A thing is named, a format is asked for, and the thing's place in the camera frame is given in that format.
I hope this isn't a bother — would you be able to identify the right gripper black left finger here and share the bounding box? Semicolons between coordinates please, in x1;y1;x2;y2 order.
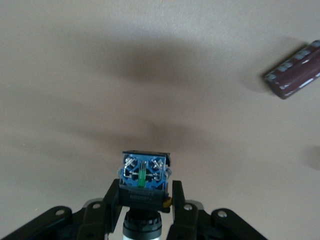
0;178;123;240

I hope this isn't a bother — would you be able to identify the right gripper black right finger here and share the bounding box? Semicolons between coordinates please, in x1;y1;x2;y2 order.
166;180;268;240

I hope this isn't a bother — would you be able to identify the dark maroon cylindrical capacitor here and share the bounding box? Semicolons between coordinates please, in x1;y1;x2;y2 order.
261;39;320;100

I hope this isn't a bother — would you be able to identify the yellow push button switch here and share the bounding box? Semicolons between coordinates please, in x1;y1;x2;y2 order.
116;149;173;240

